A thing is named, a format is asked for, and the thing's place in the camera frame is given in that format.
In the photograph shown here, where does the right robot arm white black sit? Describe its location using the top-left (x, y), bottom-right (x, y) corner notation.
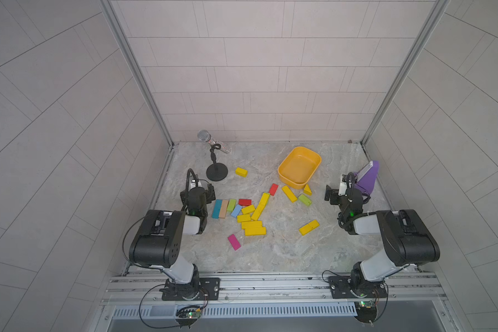
top-left (324, 172), bottom-right (441, 298)

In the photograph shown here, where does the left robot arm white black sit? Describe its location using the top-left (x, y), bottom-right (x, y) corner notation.
top-left (127, 169), bottom-right (219, 301)

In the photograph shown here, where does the yellow block of pair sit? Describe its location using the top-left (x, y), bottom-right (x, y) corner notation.
top-left (244, 227), bottom-right (267, 237)
top-left (241, 221), bottom-right (263, 230)

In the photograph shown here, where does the yellow long diagonal block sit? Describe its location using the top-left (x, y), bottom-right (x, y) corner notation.
top-left (251, 193), bottom-right (271, 221)

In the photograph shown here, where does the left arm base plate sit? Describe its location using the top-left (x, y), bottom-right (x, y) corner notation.
top-left (162, 277), bottom-right (221, 301)

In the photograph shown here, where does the green block in cluster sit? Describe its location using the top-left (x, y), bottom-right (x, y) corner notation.
top-left (227, 199), bottom-right (237, 213)

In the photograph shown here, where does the left circuit board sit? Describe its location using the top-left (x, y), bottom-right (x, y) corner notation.
top-left (175, 305), bottom-right (203, 326)

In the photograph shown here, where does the yellow small block in cluster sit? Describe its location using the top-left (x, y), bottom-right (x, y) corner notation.
top-left (242, 205), bottom-right (256, 214)

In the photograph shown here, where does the tan wooden block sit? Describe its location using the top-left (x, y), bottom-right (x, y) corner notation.
top-left (219, 199), bottom-right (229, 219)

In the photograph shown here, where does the blue block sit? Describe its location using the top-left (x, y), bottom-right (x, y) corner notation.
top-left (231, 205), bottom-right (243, 218)

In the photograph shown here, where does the teal block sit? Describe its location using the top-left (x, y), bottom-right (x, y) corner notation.
top-left (212, 199), bottom-right (223, 219)

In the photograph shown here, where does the yellow triangle block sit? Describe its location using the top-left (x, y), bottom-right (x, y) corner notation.
top-left (303, 183), bottom-right (312, 196)

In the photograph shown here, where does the yellow small block lower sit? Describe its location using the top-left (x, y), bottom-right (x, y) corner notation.
top-left (237, 214), bottom-right (252, 223)

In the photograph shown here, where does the circuit board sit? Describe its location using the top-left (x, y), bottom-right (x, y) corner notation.
top-left (175, 305), bottom-right (203, 326)
top-left (354, 302), bottom-right (378, 324)

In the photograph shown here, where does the aluminium rail frame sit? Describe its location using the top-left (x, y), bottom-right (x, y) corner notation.
top-left (99, 272), bottom-right (452, 306)

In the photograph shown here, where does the yellow plastic bin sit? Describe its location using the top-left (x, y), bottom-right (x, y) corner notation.
top-left (278, 147), bottom-right (322, 190)

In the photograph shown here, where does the red block near bin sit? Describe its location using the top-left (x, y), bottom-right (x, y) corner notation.
top-left (269, 183), bottom-right (278, 196)

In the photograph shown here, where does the right circuit board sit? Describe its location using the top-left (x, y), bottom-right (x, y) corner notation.
top-left (354, 302), bottom-right (378, 324)

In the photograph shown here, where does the magenta block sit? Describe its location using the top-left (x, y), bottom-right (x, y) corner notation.
top-left (228, 235), bottom-right (242, 250)

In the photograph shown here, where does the red block in cluster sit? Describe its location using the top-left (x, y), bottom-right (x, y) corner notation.
top-left (238, 199), bottom-right (252, 206)

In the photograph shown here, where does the microphone on black stand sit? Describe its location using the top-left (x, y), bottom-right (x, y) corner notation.
top-left (197, 129), bottom-right (231, 182)

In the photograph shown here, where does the green block right of bin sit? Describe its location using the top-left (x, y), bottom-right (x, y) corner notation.
top-left (298, 194), bottom-right (312, 206)

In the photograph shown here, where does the purple phone stand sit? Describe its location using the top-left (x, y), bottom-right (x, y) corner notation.
top-left (354, 160), bottom-right (380, 196)

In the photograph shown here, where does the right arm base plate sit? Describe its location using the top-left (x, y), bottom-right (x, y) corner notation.
top-left (326, 275), bottom-right (388, 300)

